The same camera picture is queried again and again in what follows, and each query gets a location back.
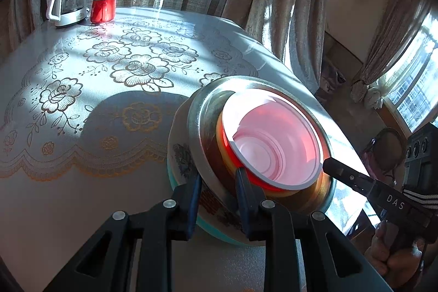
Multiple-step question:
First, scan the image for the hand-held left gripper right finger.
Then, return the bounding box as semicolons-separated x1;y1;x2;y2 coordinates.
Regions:
234;167;394;292

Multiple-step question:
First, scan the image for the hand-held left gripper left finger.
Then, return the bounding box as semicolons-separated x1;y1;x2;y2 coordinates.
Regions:
44;172;203;292

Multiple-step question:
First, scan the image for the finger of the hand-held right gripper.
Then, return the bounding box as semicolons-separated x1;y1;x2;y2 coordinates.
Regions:
322;157;376;199

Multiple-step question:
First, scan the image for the large white printed plate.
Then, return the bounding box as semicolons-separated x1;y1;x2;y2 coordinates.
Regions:
167;97;274;245

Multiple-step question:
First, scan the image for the red bowl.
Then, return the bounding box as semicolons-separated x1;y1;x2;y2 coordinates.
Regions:
221;88;324;193

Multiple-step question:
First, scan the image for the stainless steel bowl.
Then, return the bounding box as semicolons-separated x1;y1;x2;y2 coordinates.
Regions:
188;76;338;214

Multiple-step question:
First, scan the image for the person's right hand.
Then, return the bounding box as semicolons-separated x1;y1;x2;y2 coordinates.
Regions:
364;221;425;279

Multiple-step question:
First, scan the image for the black white striped band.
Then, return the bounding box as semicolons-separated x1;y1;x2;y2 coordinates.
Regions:
401;187;438;209

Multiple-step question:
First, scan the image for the dark wooden chair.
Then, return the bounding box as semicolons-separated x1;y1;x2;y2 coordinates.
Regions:
363;128;408;190

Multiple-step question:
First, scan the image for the curtain tie flower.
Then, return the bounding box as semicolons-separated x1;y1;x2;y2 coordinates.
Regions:
364;83;385;109

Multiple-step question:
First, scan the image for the lace tablecloth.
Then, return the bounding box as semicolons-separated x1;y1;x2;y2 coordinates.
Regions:
0;6;377;292

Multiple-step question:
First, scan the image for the side window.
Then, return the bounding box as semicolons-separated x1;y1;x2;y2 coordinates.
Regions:
380;11;438;138

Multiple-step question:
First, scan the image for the tied beige curtain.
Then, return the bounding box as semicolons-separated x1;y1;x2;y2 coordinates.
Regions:
351;0;433;104

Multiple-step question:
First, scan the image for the red mug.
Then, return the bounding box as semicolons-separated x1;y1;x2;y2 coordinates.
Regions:
90;0;117;24

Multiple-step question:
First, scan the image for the glass kettle white handle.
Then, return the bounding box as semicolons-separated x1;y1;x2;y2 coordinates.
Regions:
46;0;90;28

